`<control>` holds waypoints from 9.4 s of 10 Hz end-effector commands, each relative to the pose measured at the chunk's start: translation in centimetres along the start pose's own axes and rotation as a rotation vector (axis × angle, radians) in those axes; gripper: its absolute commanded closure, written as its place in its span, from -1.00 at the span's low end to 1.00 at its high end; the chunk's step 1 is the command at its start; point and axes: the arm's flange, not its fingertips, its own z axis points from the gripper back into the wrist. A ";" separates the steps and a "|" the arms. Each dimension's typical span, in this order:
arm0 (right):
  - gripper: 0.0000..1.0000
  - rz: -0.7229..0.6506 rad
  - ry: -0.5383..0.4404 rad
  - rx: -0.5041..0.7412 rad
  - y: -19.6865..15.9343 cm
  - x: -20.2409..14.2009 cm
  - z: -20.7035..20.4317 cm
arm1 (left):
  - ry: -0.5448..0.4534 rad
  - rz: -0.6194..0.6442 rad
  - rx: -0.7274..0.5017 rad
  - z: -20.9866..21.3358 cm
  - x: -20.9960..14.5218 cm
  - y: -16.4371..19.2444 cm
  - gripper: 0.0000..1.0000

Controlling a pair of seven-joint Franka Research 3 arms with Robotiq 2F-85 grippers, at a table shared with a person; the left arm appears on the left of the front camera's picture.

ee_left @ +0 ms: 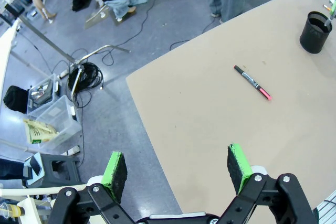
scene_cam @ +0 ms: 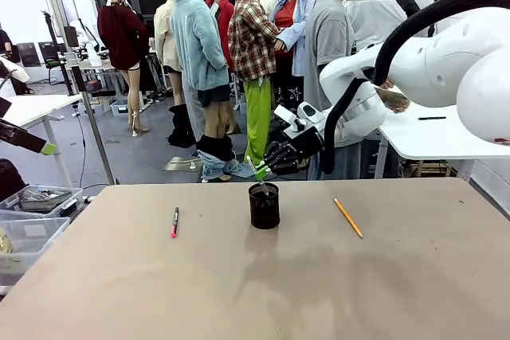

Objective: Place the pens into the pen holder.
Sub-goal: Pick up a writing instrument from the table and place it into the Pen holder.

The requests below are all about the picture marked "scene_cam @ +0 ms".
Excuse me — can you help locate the clear empty plastic bin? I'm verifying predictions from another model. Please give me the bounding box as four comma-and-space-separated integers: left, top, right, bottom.
0, 215, 72, 277

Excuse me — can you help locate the yellow pencil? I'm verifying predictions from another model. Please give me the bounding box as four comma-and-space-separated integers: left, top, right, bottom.
333, 197, 364, 240

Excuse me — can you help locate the person's tattooed hand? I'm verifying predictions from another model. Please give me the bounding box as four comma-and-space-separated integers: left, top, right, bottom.
375, 86, 411, 114

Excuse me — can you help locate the mannequin in cream jacket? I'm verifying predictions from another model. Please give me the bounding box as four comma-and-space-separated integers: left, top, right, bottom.
153, 0, 189, 147

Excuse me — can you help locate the mannequin in blue fleece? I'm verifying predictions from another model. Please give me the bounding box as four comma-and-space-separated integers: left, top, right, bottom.
170, 0, 242, 182

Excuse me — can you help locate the grey floor crate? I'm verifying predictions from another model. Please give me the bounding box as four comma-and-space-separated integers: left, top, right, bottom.
108, 98, 131, 118

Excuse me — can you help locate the person in grey t-shirt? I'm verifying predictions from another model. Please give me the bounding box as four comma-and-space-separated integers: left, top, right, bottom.
304, 0, 411, 181

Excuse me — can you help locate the person in white shirt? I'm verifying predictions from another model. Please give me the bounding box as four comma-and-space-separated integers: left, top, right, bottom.
343, 0, 408, 53

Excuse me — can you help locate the square mannequin base plate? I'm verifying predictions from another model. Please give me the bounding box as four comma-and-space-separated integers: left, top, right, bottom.
163, 155, 205, 173

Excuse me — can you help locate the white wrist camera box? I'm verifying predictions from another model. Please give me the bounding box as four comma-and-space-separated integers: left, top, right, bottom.
273, 101, 327, 134

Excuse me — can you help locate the black mesh pen holder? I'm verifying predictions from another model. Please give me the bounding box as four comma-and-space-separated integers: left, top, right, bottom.
248, 182, 281, 231

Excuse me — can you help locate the thick black cable hose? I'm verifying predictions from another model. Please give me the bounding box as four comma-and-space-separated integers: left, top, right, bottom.
323, 0, 510, 176

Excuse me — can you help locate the clear plastic bin with parts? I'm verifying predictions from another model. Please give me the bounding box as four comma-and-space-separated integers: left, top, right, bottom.
0, 185, 85, 220

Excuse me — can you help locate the mannequin in plaid hoodie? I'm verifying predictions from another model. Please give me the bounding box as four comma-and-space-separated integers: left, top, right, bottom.
227, 0, 281, 167

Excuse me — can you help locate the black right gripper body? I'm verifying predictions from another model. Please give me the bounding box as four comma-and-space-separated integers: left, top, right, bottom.
280, 126, 325, 162

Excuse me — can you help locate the mannequin in maroon sweater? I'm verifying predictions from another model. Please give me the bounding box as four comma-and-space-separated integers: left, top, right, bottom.
96, 0, 151, 139

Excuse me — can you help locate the green white pen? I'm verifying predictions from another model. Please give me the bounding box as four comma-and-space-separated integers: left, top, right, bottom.
245, 155, 269, 194

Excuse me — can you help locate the slanted metal pole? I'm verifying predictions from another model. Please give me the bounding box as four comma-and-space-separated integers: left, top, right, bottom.
38, 0, 117, 186

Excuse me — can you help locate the mannequin in blue shirt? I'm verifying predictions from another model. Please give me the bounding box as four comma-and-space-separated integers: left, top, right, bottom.
273, 0, 316, 111

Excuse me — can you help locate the mannequin in red jacket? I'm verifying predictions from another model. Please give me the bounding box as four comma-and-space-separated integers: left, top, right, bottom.
204, 0, 237, 78

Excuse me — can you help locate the black office chair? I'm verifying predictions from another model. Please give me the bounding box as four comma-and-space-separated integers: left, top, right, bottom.
38, 41, 68, 86

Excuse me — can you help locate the white side table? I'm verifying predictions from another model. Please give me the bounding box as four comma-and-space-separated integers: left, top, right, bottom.
375, 84, 510, 180

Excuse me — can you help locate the white desk with legs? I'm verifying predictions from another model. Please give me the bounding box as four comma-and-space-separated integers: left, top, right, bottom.
0, 93, 84, 189

